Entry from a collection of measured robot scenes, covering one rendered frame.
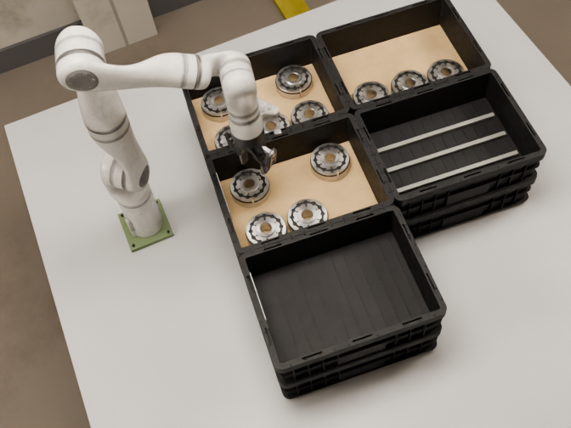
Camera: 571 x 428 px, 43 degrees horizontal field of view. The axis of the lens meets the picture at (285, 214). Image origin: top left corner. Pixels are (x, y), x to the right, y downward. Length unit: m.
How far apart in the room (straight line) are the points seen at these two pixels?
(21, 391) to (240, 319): 1.12
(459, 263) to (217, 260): 0.64
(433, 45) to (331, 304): 0.87
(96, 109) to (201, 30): 1.99
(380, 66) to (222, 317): 0.84
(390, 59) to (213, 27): 1.49
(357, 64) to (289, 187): 0.46
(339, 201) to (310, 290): 0.26
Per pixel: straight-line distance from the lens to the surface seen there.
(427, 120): 2.04
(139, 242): 2.03
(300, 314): 1.74
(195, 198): 2.08
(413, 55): 2.18
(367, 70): 2.14
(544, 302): 1.94
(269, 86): 2.12
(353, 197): 1.88
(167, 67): 1.46
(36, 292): 2.92
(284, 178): 1.92
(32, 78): 3.57
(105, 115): 1.57
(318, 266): 1.79
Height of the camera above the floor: 2.42
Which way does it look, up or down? 59 degrees down
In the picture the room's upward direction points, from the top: 9 degrees counter-clockwise
